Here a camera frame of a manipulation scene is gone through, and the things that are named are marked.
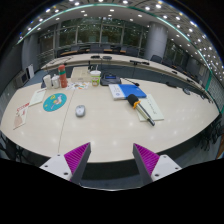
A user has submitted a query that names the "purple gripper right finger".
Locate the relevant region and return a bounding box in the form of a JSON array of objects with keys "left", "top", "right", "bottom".
[{"left": 133, "top": 143, "right": 181, "bottom": 185}]

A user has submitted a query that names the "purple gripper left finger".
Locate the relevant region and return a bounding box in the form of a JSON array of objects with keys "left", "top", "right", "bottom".
[{"left": 41, "top": 143, "right": 91, "bottom": 185}]

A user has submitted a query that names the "grey computer mouse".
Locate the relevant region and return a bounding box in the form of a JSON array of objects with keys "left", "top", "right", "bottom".
[{"left": 75, "top": 105, "right": 86, "bottom": 117}]

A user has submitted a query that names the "round teal mouse pad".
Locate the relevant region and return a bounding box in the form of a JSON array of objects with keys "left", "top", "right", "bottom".
[{"left": 43, "top": 93, "right": 67, "bottom": 112}]

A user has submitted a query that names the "pale green paper sheet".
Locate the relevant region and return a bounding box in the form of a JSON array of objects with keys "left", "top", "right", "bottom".
[{"left": 134, "top": 94, "right": 164, "bottom": 122}]

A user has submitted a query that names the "red and white pamphlet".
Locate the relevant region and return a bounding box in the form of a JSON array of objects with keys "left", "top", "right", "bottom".
[{"left": 14, "top": 103, "right": 29, "bottom": 128}]

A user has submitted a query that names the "white booklet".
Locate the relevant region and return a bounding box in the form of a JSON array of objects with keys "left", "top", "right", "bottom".
[{"left": 29, "top": 88, "right": 46, "bottom": 106}]

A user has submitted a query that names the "colourful printed leaflet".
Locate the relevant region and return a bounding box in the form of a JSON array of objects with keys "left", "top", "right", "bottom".
[{"left": 66, "top": 82, "right": 90, "bottom": 90}]

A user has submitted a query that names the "blue and white book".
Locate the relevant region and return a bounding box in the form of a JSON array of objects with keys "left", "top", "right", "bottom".
[{"left": 109, "top": 84, "right": 146, "bottom": 100}]

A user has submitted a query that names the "white jar with lid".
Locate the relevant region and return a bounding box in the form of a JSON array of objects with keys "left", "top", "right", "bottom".
[{"left": 51, "top": 75, "right": 60, "bottom": 89}]

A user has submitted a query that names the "white cup left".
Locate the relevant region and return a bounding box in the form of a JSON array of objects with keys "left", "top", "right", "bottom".
[{"left": 43, "top": 75, "right": 52, "bottom": 89}]

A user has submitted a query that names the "beige cardboard box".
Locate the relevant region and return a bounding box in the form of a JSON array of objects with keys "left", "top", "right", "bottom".
[{"left": 71, "top": 67, "right": 91, "bottom": 83}]

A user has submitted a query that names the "black conference phone device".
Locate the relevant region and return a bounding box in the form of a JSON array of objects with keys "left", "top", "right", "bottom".
[{"left": 100, "top": 74, "right": 121, "bottom": 86}]

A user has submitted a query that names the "white cup with green label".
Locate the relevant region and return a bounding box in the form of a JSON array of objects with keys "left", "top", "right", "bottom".
[{"left": 90, "top": 70, "right": 101, "bottom": 87}]

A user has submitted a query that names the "red tall bottle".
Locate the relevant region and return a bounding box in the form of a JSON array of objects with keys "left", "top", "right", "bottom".
[{"left": 58, "top": 65, "right": 67, "bottom": 88}]

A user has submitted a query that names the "long curved conference desk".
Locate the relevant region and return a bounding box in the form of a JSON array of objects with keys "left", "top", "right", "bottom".
[{"left": 41, "top": 53, "right": 212, "bottom": 99}]

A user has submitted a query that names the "black office chair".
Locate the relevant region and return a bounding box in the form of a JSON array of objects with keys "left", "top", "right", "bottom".
[{"left": 150, "top": 55, "right": 162, "bottom": 64}]

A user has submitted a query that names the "black microphone with orange ring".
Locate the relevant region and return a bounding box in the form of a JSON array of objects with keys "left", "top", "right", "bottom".
[{"left": 127, "top": 94, "right": 155, "bottom": 126}]

